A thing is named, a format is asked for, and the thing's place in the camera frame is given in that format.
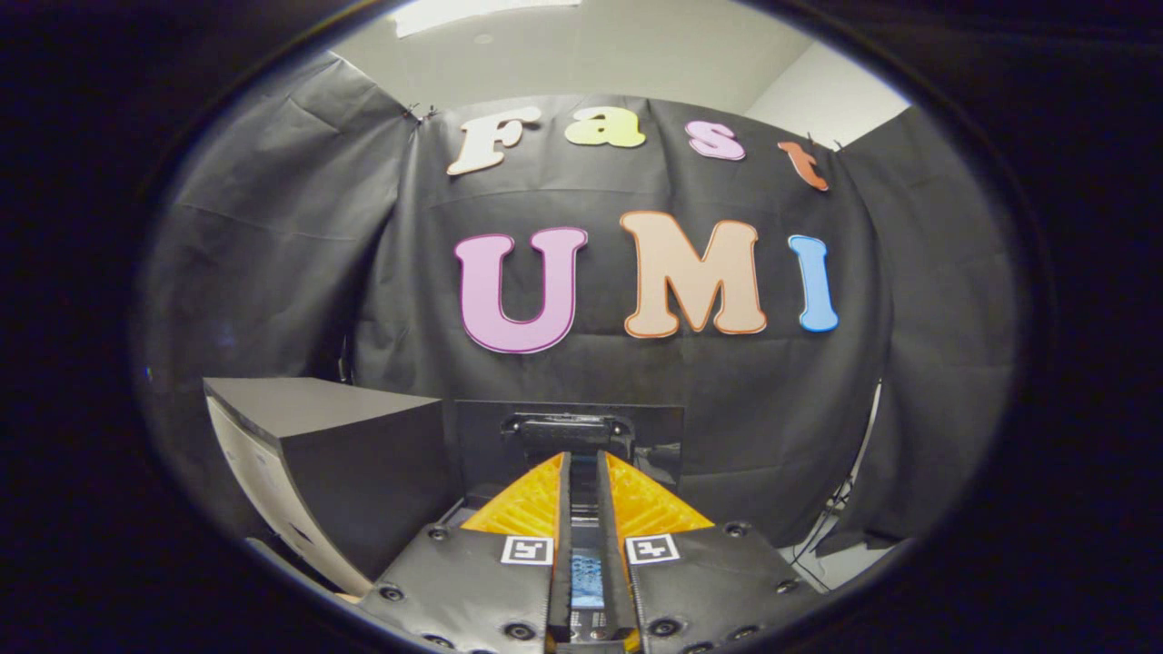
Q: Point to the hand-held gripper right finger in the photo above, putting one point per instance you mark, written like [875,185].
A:
[613,545]

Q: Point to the black backdrop cloth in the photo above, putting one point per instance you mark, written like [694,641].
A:
[636,372]

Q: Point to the dark cabinet with beige side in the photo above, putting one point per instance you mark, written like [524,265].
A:
[363,481]

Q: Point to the grey washing machine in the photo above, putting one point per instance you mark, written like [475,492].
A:
[591,625]

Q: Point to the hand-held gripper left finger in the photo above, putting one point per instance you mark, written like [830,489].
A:
[561,545]

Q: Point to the light blue garment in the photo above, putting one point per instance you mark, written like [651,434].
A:
[587,581]

